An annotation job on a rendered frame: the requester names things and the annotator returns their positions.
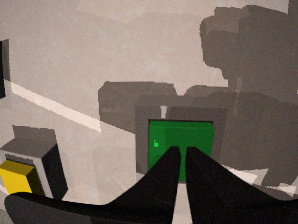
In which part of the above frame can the red button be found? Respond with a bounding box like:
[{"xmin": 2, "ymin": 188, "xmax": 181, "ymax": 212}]
[{"xmin": 0, "ymin": 40, "xmax": 5, "ymax": 99}]

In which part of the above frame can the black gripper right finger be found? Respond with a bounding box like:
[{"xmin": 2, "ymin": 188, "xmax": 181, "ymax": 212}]
[{"xmin": 185, "ymin": 147, "xmax": 298, "ymax": 224}]

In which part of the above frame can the yellow button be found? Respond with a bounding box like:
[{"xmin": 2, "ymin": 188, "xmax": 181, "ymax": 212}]
[{"xmin": 0, "ymin": 137, "xmax": 69, "ymax": 200}]

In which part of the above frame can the green square button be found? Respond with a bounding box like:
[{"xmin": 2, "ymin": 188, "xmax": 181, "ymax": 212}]
[{"xmin": 136, "ymin": 95, "xmax": 227, "ymax": 184}]

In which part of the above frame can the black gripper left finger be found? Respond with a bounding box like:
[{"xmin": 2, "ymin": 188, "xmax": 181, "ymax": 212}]
[{"xmin": 4, "ymin": 145, "xmax": 182, "ymax": 224}]

